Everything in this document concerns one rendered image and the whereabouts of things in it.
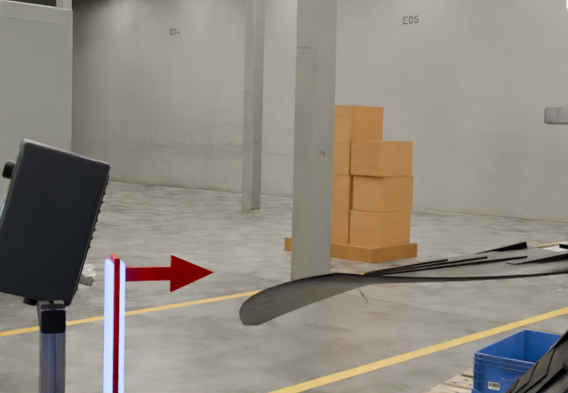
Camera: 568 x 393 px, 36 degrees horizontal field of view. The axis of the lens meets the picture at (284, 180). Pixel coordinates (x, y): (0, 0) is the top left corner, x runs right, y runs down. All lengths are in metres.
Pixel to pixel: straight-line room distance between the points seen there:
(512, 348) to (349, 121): 5.16
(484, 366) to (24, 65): 4.57
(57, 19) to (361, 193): 3.58
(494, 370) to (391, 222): 5.30
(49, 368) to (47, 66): 6.21
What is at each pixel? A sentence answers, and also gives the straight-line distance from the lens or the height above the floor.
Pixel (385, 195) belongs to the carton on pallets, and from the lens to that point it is 8.85.
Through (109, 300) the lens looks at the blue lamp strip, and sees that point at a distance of 0.55.
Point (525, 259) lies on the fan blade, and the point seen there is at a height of 1.19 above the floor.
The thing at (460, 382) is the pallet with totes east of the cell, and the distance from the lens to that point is 4.20.
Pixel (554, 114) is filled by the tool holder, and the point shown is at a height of 1.29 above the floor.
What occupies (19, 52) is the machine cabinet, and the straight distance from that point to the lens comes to 7.12.
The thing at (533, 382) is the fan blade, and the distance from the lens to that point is 0.81.
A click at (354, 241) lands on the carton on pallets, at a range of 9.03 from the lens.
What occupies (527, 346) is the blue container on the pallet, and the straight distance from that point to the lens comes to 4.37.
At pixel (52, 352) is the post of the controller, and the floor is 1.00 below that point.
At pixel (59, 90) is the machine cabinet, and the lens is 7.29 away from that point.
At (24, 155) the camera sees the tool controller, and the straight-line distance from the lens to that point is 1.11.
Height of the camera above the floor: 1.27
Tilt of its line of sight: 3 degrees down
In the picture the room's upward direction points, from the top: 1 degrees clockwise
